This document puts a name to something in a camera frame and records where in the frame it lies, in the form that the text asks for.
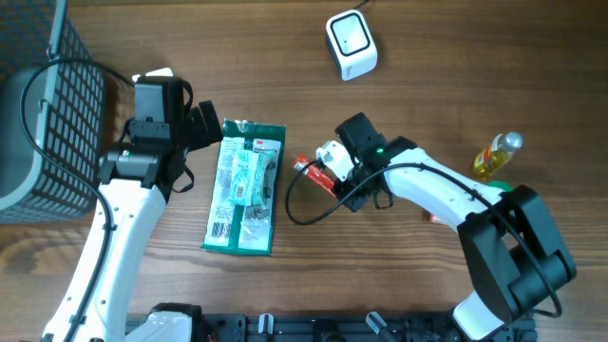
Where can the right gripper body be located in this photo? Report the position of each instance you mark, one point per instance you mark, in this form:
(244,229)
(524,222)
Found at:
(343,188)

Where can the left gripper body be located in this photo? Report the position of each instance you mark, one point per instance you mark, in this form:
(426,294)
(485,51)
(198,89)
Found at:
(199,131)

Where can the red Nescafe sachet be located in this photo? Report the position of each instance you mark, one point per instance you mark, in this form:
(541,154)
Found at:
(314,174)

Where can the teal wipes packet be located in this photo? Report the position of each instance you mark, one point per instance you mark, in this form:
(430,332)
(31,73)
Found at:
(248,171)

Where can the yellow Vim dish soap bottle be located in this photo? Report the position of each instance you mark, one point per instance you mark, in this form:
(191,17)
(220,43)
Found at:
(496,155)

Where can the green lid jar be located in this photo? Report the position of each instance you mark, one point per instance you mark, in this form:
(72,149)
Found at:
(501,185)

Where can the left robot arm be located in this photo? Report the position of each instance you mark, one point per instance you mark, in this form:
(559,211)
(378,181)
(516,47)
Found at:
(136,182)

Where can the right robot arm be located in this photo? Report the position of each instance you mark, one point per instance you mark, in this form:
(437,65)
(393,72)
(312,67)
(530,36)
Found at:
(513,250)

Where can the white barcode scanner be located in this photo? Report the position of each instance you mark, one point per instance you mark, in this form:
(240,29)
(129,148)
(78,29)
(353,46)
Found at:
(351,45)

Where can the dark grey mesh basket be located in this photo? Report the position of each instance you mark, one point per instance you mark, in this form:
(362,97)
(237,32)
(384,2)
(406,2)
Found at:
(52,115)

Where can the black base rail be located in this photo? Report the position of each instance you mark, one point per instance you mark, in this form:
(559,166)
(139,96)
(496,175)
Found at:
(412,327)

